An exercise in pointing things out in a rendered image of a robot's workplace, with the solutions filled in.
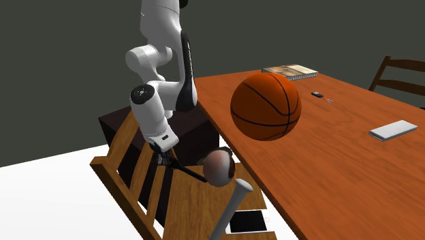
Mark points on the light wooden chair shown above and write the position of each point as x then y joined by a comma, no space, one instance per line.
189,206

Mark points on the reddish brown wooden table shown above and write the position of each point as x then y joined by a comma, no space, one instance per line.
332,179

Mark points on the grey red ball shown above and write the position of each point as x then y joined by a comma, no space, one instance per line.
217,171

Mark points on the orange basketball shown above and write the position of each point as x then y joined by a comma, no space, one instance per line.
265,106

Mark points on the white flat tablet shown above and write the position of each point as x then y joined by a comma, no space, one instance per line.
393,130

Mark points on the spiral bound notebook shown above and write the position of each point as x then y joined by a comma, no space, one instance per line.
290,71

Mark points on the dark robot stand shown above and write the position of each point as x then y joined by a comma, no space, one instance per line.
192,133

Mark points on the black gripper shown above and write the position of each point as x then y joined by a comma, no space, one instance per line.
160,155

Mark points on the grey baseball bat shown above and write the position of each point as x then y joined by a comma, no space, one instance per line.
232,206

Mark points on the dark wooden chair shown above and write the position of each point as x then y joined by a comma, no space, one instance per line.
395,84

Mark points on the black car key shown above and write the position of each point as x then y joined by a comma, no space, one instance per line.
317,94

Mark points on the white phone with black screen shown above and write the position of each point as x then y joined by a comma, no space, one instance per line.
247,221

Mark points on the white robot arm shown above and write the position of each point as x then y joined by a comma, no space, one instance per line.
156,23

